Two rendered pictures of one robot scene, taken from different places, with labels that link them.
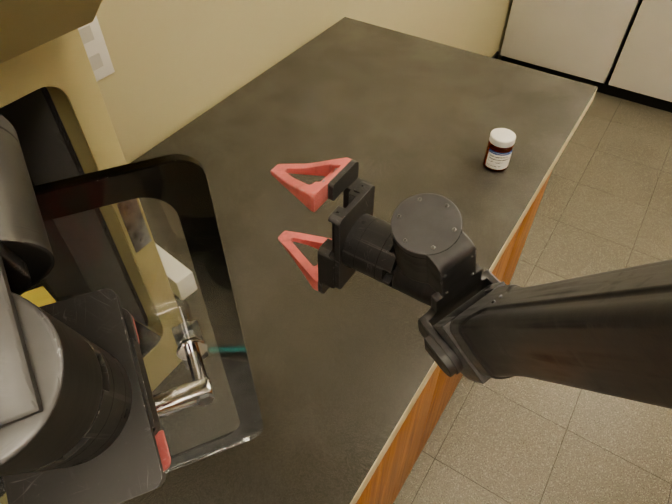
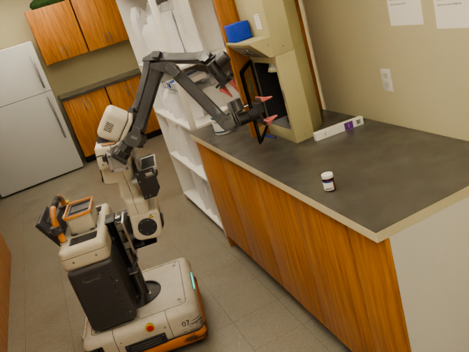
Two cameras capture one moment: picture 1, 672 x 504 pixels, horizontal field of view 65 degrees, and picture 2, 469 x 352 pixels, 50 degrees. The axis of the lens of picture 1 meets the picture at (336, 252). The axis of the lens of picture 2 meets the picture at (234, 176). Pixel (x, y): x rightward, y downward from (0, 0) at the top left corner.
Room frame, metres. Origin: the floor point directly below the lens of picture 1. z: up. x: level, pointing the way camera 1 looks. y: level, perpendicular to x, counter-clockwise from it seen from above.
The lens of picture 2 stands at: (1.75, -1.96, 1.82)
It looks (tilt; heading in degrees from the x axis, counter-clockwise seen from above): 21 degrees down; 130
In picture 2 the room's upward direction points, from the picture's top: 17 degrees counter-clockwise
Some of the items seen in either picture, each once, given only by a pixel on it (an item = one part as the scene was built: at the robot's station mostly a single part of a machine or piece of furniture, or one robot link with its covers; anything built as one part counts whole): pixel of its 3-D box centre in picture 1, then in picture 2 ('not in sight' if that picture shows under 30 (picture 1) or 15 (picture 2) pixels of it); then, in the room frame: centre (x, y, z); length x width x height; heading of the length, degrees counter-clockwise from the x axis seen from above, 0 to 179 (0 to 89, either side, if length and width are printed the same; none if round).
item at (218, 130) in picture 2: not in sight; (221, 120); (-0.26, 0.47, 1.01); 0.13 x 0.13 x 0.15
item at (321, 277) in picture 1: (314, 242); (268, 116); (0.40, 0.02, 1.17); 0.09 x 0.07 x 0.07; 57
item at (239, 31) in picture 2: not in sight; (237, 31); (0.18, 0.29, 1.55); 0.10 x 0.10 x 0.09; 57
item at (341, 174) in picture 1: (312, 194); (264, 102); (0.40, 0.02, 1.24); 0.09 x 0.07 x 0.07; 57
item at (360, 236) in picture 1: (372, 246); (253, 114); (0.37, -0.04, 1.20); 0.07 x 0.07 x 0.10; 57
